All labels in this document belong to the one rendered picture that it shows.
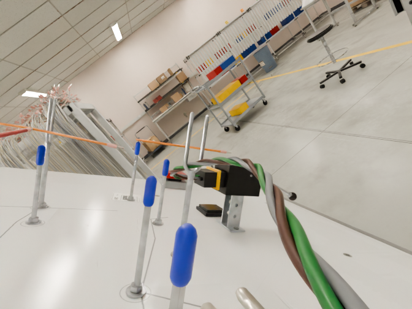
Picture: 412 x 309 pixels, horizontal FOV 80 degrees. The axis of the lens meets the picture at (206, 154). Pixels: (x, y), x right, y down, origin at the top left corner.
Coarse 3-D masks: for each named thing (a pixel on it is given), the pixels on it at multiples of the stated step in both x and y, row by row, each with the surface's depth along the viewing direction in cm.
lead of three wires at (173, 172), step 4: (188, 164) 24; (176, 168) 26; (180, 168) 25; (172, 172) 26; (176, 172) 26; (172, 176) 29; (176, 176) 30; (180, 176) 30; (184, 176) 31; (196, 176) 32
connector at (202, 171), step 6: (198, 174) 33; (204, 174) 31; (210, 174) 32; (216, 174) 32; (222, 174) 32; (198, 180) 33; (204, 180) 31; (210, 180) 32; (222, 180) 32; (204, 186) 31; (210, 186) 32; (222, 186) 33
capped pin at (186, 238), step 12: (180, 228) 9; (192, 228) 9; (180, 240) 8; (192, 240) 8; (180, 252) 8; (192, 252) 8; (180, 264) 8; (192, 264) 9; (180, 276) 8; (180, 288) 9; (180, 300) 9
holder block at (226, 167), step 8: (216, 168) 35; (224, 168) 33; (232, 168) 32; (240, 168) 33; (232, 176) 32; (240, 176) 33; (248, 176) 33; (232, 184) 33; (240, 184) 33; (248, 184) 34; (256, 184) 34; (224, 192) 32; (232, 192) 33; (240, 192) 33; (248, 192) 34; (256, 192) 34
